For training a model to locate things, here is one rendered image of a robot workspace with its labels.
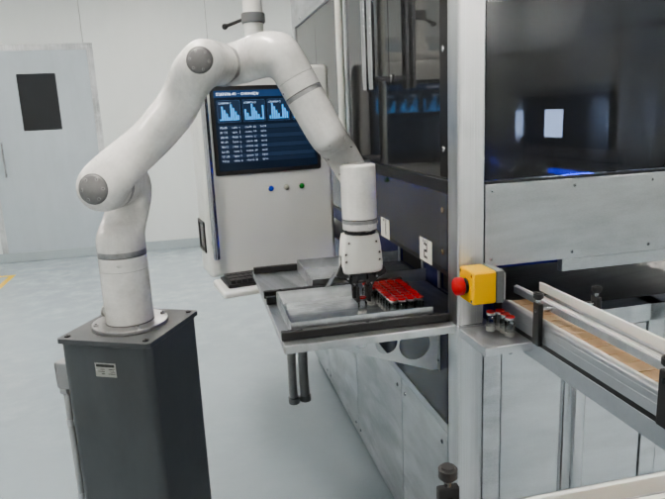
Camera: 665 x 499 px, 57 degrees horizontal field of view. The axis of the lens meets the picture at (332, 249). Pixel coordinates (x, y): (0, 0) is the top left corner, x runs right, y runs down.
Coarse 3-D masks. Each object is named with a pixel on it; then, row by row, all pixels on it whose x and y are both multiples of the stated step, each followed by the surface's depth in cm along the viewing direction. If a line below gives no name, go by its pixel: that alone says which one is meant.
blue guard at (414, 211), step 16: (384, 176) 185; (336, 192) 250; (384, 192) 187; (400, 192) 172; (416, 192) 160; (432, 192) 148; (384, 208) 188; (400, 208) 173; (416, 208) 161; (432, 208) 149; (400, 224) 175; (416, 224) 162; (432, 224) 150; (400, 240) 176; (416, 240) 163; (432, 240) 151; (432, 256) 152
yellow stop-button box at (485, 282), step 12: (480, 264) 135; (492, 264) 135; (468, 276) 131; (480, 276) 129; (492, 276) 130; (468, 288) 131; (480, 288) 130; (492, 288) 130; (468, 300) 132; (480, 300) 130; (492, 300) 131
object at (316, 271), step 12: (384, 252) 204; (396, 252) 205; (300, 264) 192; (312, 264) 199; (324, 264) 200; (336, 264) 201; (384, 264) 200; (396, 264) 199; (312, 276) 190; (324, 276) 189; (336, 276) 188; (360, 276) 176; (384, 276) 178; (396, 276) 179; (408, 276) 180; (420, 276) 180
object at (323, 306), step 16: (320, 288) 165; (336, 288) 166; (288, 304) 163; (304, 304) 162; (320, 304) 162; (336, 304) 161; (352, 304) 160; (288, 320) 142; (304, 320) 150; (320, 320) 140; (336, 320) 141; (352, 320) 142; (368, 320) 142
